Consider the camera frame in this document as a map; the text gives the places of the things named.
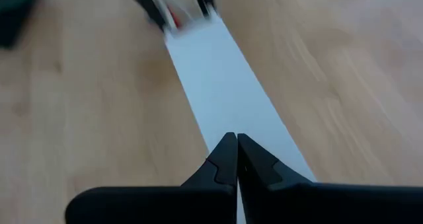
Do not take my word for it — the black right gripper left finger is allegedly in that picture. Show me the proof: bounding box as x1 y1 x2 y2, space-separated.
180 131 239 224

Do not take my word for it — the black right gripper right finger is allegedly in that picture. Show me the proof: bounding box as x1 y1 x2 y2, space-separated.
237 133 315 224

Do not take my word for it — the white slotted cable duct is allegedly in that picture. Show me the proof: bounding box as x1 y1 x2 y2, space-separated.
148 0 212 35

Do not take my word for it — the red harness wire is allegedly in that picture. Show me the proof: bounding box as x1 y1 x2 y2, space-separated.
167 4 182 29

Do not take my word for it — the white duct cover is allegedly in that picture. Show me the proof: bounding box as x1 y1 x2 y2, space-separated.
164 11 318 224

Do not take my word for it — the grey black work glove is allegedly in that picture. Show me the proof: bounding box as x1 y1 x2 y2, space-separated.
0 0 39 50

